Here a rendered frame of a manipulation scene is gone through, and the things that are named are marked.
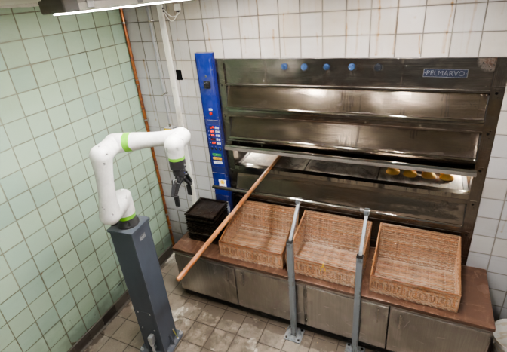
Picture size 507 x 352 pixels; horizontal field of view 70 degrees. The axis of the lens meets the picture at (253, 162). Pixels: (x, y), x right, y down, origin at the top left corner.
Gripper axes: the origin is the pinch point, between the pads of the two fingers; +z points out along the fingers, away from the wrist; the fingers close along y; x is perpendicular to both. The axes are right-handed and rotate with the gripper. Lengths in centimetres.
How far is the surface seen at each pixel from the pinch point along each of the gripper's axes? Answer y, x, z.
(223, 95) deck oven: -102, -20, -36
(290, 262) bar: -42, 51, 69
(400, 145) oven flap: -97, 116, -4
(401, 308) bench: -45, 127, 92
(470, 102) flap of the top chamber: -97, 153, -37
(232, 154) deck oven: -103, -19, 17
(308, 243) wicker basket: -89, 52, 87
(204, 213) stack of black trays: -71, -36, 61
